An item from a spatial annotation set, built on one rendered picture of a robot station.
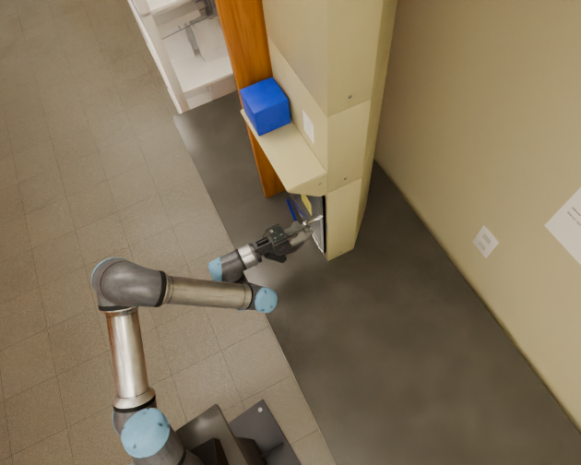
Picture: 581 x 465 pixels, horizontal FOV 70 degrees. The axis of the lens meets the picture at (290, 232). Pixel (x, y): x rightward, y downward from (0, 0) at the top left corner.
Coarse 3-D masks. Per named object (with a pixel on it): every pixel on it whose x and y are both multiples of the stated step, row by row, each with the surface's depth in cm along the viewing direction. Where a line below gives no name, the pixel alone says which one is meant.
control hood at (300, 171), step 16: (288, 128) 116; (272, 144) 114; (288, 144) 113; (304, 144) 113; (272, 160) 111; (288, 160) 111; (304, 160) 110; (288, 176) 108; (304, 176) 108; (320, 176) 108; (304, 192) 111; (320, 192) 114
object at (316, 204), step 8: (296, 200) 157; (312, 200) 133; (320, 200) 122; (296, 208) 164; (304, 208) 149; (312, 208) 137; (320, 208) 126; (304, 216) 156; (312, 216) 143; (320, 216) 131; (312, 224) 149; (320, 224) 137; (320, 232) 142; (320, 240) 148; (320, 248) 154
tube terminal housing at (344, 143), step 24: (288, 72) 102; (384, 72) 103; (288, 96) 111; (312, 120) 101; (336, 120) 92; (360, 120) 96; (312, 144) 110; (336, 144) 100; (360, 144) 104; (336, 168) 108; (360, 168) 114; (336, 192) 118; (360, 192) 125; (336, 216) 131; (360, 216) 150; (336, 240) 146
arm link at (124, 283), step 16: (112, 272) 105; (128, 272) 105; (144, 272) 106; (160, 272) 109; (112, 288) 104; (128, 288) 103; (144, 288) 104; (160, 288) 106; (176, 288) 109; (192, 288) 112; (208, 288) 115; (224, 288) 118; (240, 288) 122; (256, 288) 126; (128, 304) 106; (144, 304) 106; (160, 304) 110; (192, 304) 114; (208, 304) 116; (224, 304) 119; (240, 304) 121; (256, 304) 123; (272, 304) 125
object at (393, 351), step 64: (192, 128) 195; (256, 192) 176; (384, 192) 170; (320, 256) 159; (384, 256) 157; (320, 320) 148; (384, 320) 146; (448, 320) 144; (320, 384) 138; (384, 384) 137; (448, 384) 135; (512, 384) 133; (384, 448) 128; (448, 448) 127; (512, 448) 125; (576, 448) 124
